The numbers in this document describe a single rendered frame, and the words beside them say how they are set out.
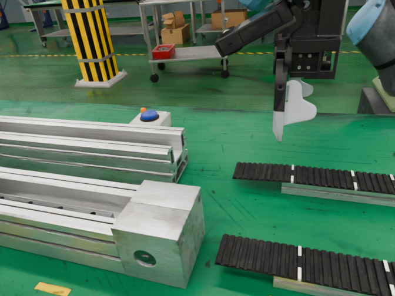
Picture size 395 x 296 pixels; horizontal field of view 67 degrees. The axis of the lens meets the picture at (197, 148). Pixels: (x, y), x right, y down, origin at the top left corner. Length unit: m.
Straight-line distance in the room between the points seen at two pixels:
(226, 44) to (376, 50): 0.52
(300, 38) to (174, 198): 0.27
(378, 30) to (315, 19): 0.44
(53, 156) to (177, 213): 0.37
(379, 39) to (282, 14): 0.47
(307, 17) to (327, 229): 0.31
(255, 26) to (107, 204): 0.34
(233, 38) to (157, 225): 0.28
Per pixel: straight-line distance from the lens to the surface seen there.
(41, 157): 0.71
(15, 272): 0.55
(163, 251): 0.39
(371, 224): 0.55
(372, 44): 0.88
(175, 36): 5.55
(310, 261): 0.43
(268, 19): 0.44
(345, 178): 0.57
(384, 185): 0.58
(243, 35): 0.45
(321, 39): 0.43
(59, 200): 0.55
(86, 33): 3.78
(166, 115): 0.73
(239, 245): 0.43
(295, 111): 0.45
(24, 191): 0.59
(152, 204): 0.41
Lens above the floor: 1.14
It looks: 31 degrees down
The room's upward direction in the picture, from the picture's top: 5 degrees counter-clockwise
